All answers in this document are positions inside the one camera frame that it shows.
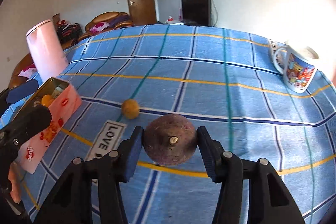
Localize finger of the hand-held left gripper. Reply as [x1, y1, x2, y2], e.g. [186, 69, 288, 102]
[0, 105, 52, 148]
[0, 79, 39, 114]

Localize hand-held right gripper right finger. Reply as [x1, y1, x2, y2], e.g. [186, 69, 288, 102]
[197, 126, 306, 224]

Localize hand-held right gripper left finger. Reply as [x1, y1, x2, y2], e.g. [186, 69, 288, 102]
[34, 126, 144, 224]

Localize small orange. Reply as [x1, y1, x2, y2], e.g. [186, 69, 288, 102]
[41, 94, 56, 106]

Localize purple round fruit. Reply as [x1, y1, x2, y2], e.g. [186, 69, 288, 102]
[143, 113, 198, 166]

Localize pink tin box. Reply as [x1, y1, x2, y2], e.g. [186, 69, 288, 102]
[17, 77, 83, 174]

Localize person's left hand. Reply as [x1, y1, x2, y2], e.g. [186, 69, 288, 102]
[8, 161, 23, 203]

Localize white pillow red flowers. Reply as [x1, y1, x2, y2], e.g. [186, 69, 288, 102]
[91, 22, 109, 33]
[18, 64, 38, 78]

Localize small yellow-brown fruit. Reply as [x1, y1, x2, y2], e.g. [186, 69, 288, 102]
[121, 99, 140, 119]

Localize pink electric kettle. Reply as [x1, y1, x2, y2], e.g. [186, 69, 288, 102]
[26, 19, 69, 79]

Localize blue plaid tablecloth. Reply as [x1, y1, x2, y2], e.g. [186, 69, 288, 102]
[0, 25, 336, 224]

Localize dark cloth pile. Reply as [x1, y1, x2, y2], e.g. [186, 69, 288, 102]
[56, 23, 82, 42]

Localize vase with red flowers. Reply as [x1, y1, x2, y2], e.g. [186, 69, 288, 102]
[52, 13, 66, 28]

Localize brown leather armchair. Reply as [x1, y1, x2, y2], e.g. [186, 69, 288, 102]
[84, 11, 133, 39]

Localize white printed mug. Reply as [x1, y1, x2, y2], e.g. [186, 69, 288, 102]
[272, 40, 320, 94]

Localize black television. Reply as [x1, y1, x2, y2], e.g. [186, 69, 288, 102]
[181, 0, 212, 27]

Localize television power cable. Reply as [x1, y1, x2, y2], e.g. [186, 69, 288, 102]
[210, 0, 219, 27]

